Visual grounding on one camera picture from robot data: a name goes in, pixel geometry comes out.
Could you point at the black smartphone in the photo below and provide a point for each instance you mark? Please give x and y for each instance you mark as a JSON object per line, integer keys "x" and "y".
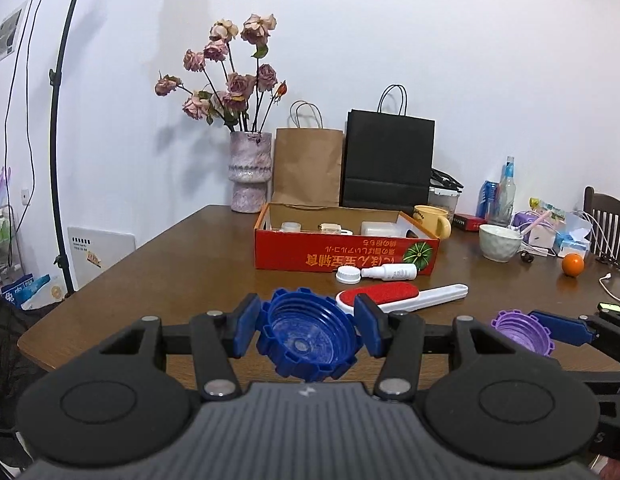
{"x": 610, "y": 307}

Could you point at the black studio light on stand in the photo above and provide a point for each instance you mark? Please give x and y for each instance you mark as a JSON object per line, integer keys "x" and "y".
{"x": 57, "y": 110}

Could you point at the purple plastic cap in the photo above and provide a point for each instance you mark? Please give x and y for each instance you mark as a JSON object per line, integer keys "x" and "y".
{"x": 520, "y": 330}

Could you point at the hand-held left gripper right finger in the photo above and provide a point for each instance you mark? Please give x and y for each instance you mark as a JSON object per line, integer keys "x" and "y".
{"x": 367, "y": 327}

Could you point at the clear plastic bag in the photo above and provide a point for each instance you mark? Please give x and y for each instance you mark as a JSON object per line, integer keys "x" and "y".
{"x": 577, "y": 225}

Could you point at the large blue plastic cap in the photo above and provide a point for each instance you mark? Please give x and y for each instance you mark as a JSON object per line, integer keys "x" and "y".
{"x": 310, "y": 332}

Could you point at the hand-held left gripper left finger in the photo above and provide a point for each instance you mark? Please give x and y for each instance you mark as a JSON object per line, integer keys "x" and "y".
{"x": 247, "y": 327}

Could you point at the large white plastic bottle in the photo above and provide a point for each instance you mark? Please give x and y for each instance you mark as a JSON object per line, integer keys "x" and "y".
{"x": 379, "y": 228}

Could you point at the grey wall poster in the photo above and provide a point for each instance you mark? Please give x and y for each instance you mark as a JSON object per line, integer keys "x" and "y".
{"x": 9, "y": 34}

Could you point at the orange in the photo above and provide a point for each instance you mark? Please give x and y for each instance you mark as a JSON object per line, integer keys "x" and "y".
{"x": 573, "y": 265}

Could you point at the clear container with black lid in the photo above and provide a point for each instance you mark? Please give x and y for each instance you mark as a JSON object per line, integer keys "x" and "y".
{"x": 446, "y": 200}

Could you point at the white tape roll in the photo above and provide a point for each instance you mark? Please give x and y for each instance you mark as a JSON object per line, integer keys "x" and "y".
{"x": 291, "y": 227}

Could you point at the blue and white tissue box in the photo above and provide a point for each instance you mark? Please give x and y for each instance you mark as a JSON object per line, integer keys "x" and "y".
{"x": 32, "y": 291}

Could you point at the white wall outlet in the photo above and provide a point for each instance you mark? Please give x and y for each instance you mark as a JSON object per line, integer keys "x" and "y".
{"x": 24, "y": 194}

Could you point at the dark red small box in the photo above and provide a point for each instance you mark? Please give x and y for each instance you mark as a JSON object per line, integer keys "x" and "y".
{"x": 469, "y": 222}

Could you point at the white charger box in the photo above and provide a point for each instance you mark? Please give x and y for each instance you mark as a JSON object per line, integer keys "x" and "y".
{"x": 543, "y": 235}

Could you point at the small white bottle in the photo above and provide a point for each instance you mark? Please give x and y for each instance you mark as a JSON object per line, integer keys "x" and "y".
{"x": 390, "y": 272}

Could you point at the white dimpled bowl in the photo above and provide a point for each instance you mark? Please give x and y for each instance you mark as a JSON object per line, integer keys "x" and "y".
{"x": 499, "y": 244}

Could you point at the dark wooden chair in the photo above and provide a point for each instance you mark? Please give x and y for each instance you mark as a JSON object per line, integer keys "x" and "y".
{"x": 610, "y": 225}

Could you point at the colourful snack bag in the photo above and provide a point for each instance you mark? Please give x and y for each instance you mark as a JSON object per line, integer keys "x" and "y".
{"x": 547, "y": 209}

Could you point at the black mesh chair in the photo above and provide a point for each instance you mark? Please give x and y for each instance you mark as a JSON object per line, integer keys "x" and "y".
{"x": 12, "y": 370}

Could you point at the black paper bag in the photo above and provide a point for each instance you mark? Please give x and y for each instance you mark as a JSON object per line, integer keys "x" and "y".
{"x": 387, "y": 160}

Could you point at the red cardboard box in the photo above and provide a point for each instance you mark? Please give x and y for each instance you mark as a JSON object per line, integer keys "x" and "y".
{"x": 330, "y": 255}

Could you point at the small white cap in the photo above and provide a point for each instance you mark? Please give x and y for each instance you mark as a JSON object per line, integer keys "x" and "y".
{"x": 348, "y": 274}

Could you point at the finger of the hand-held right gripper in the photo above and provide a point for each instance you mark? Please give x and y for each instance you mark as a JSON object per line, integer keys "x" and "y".
{"x": 565, "y": 329}

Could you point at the white laptop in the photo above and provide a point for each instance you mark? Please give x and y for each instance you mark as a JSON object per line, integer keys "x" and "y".
{"x": 100, "y": 255}

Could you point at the blue tissue pack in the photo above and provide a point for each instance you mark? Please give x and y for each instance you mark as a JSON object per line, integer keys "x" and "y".
{"x": 572, "y": 246}

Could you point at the brown paper bag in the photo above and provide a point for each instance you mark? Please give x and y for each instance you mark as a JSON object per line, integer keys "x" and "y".
{"x": 307, "y": 167}

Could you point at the red and white lint brush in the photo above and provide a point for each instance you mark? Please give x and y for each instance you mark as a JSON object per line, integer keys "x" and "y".
{"x": 385, "y": 294}

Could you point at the clear glass bottle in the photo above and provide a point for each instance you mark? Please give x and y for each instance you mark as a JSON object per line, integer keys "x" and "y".
{"x": 505, "y": 200}

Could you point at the purple plastic packet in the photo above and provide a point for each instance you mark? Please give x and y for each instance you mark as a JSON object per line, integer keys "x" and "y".
{"x": 524, "y": 220}

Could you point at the small black round object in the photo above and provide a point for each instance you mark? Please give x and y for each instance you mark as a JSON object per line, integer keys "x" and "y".
{"x": 528, "y": 258}

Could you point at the dried pink rose bouquet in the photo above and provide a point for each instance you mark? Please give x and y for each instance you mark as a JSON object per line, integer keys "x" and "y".
{"x": 230, "y": 80}

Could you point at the small beige object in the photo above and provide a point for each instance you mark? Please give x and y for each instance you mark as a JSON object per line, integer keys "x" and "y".
{"x": 334, "y": 228}

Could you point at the yellow mug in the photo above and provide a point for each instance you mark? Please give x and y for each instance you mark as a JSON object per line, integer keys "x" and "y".
{"x": 430, "y": 220}

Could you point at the pink speckled ceramic vase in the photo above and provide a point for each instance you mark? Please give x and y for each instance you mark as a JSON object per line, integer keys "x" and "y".
{"x": 250, "y": 172}

